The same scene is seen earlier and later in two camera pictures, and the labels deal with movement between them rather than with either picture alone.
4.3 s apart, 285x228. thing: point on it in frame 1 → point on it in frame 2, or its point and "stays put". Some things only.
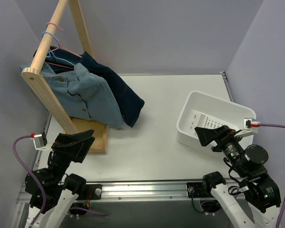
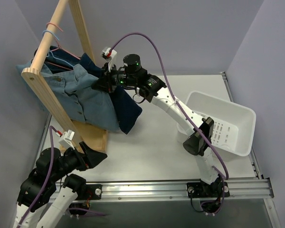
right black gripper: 221,139 → 107,79
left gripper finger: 67,138 → 85,149
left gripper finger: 77,151 → 94,158
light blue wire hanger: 50,51 stays put
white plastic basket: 202,110 stays put
